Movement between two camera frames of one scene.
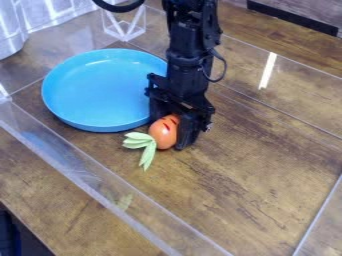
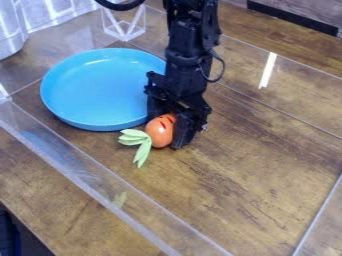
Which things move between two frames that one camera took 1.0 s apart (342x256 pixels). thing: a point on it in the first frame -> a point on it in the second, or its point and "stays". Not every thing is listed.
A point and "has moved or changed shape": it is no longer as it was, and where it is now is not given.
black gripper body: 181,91 stays
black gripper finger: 194,123 stays
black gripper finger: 160,108 stays
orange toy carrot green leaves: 162,135 has moved or changed shape
